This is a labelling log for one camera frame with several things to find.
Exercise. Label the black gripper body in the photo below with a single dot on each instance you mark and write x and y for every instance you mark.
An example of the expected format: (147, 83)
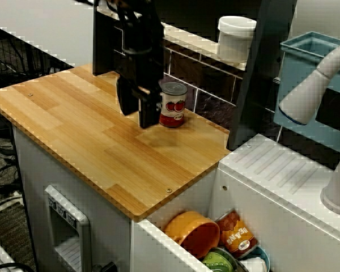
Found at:
(143, 71)

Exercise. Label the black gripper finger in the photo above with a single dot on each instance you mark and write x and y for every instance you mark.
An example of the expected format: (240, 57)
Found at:
(147, 113)
(127, 99)

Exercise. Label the red tomato can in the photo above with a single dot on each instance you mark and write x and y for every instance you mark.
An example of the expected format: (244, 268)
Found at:
(174, 110)

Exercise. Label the orange beans can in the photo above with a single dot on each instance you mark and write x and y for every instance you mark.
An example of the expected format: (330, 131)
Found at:
(238, 232)

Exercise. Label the green peas can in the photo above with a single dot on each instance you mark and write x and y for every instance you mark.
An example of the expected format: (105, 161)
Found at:
(218, 262)

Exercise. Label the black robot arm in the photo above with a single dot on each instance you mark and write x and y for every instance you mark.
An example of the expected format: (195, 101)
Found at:
(139, 28)

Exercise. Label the black end panel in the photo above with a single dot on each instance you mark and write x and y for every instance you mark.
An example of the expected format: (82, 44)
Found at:
(102, 42)

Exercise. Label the dark tiled backsplash with ledge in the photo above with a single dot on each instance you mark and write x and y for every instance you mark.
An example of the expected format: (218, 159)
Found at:
(209, 93)

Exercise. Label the white plastic container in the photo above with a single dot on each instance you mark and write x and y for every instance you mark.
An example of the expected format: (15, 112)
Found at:
(235, 42)

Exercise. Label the dark grey upright board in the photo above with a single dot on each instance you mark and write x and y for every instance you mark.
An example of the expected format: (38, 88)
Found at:
(258, 85)

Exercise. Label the white kitchen cabinet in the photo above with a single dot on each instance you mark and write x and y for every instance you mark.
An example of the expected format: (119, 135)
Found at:
(107, 232)

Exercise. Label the orange plastic pot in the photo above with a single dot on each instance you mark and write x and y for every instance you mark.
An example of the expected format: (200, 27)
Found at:
(198, 238)

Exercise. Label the grey ice dispenser panel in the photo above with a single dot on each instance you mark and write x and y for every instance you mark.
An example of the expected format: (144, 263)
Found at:
(85, 241)

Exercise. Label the teal plastic bin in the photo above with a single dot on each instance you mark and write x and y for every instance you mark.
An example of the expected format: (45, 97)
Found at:
(297, 62)

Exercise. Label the grey toy faucet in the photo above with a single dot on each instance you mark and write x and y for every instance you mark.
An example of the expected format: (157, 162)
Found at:
(306, 96)

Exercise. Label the white toy sink unit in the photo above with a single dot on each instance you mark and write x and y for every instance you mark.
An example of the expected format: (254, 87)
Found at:
(286, 226)

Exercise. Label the blue plastic bowl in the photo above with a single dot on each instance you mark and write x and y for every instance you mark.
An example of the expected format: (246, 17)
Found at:
(265, 255)

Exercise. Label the white plastic cup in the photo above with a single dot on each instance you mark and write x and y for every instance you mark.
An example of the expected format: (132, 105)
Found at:
(253, 265)

